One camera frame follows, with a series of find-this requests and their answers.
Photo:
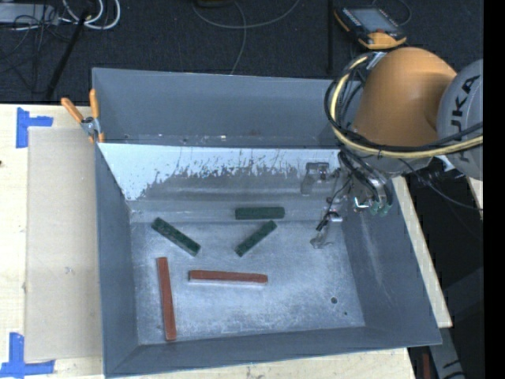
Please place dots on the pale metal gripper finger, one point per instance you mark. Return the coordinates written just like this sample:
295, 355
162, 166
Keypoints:
311, 180
326, 233

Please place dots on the dark green flat block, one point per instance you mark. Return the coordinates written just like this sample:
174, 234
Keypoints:
260, 213
256, 237
176, 237

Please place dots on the red-brown flat block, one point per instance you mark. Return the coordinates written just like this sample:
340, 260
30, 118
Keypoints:
166, 298
229, 277

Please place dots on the grey metal bin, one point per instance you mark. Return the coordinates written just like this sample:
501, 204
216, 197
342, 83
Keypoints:
244, 310

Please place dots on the pale wood flat board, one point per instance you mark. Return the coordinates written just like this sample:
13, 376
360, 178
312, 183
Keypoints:
59, 231

